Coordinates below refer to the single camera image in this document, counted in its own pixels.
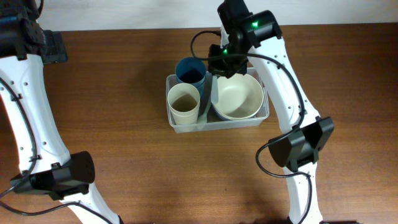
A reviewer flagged blue cup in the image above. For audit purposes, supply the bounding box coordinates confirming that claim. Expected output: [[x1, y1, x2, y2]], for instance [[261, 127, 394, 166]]
[[175, 57, 206, 86], [194, 81, 205, 97]]

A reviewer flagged white plastic fork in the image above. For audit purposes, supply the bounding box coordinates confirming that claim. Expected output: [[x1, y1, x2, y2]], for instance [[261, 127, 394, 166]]
[[211, 75, 218, 105]]

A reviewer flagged cream bowl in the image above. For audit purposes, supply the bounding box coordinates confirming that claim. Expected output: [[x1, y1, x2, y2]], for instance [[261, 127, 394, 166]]
[[212, 105, 262, 120], [215, 73, 264, 113]]

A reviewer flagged cream cup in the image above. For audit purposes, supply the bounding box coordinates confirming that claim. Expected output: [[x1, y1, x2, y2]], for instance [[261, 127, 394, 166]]
[[171, 110, 198, 125], [167, 83, 200, 116]]

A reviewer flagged white plastic knife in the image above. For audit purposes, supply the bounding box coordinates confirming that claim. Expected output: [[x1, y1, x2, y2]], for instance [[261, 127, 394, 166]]
[[197, 98, 212, 130]]

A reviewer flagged cream cup front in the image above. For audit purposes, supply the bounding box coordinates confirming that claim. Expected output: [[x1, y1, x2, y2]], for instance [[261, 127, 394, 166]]
[[171, 110, 198, 125]]

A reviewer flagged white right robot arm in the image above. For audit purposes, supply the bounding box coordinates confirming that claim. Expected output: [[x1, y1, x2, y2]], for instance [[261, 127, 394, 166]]
[[210, 0, 335, 223]]

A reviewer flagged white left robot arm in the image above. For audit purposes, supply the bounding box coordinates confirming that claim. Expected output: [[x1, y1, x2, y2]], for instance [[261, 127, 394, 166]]
[[1, 1, 121, 223]]

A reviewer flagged clear plastic storage container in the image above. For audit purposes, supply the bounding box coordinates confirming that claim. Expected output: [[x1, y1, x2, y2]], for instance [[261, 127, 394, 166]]
[[166, 67, 269, 133]]

